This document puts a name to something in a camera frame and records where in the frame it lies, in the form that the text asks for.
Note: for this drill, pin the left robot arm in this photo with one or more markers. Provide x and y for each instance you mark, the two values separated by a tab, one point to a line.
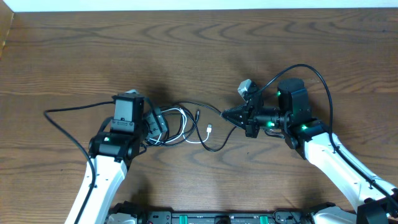
110	154

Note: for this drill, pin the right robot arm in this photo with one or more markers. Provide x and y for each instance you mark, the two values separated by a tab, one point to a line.
374	199

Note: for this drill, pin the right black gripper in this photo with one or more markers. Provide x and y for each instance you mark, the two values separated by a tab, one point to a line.
247	120

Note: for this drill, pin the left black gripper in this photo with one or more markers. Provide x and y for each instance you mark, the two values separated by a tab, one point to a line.
157	122

